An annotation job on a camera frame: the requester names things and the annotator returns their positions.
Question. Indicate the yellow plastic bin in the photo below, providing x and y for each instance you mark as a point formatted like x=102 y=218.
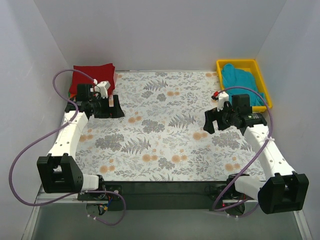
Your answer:
x=248 y=65

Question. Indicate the folded pink t-shirt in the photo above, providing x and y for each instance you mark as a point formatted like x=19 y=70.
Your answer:
x=115 y=78

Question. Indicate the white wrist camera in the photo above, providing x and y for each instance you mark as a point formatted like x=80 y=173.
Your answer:
x=221 y=97
x=102 y=89

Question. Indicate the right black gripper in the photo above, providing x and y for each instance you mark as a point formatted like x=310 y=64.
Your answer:
x=218 y=119

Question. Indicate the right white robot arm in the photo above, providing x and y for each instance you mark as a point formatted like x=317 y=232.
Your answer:
x=284 y=190

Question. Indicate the teal t-shirt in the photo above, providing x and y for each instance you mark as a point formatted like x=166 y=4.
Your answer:
x=235 y=77

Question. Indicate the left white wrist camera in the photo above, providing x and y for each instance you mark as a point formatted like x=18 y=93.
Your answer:
x=102 y=89

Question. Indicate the floral patterned table mat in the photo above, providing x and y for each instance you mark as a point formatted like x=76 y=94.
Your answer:
x=161 y=136

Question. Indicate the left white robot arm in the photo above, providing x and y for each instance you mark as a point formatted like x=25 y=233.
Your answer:
x=59 y=172

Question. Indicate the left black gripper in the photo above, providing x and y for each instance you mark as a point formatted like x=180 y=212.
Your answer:
x=110 y=108

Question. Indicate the dark red t-shirt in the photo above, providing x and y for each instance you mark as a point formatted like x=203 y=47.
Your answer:
x=100 y=73

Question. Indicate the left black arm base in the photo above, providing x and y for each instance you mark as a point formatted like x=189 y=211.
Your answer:
x=102 y=196

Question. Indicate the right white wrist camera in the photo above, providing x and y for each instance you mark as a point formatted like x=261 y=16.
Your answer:
x=221 y=97

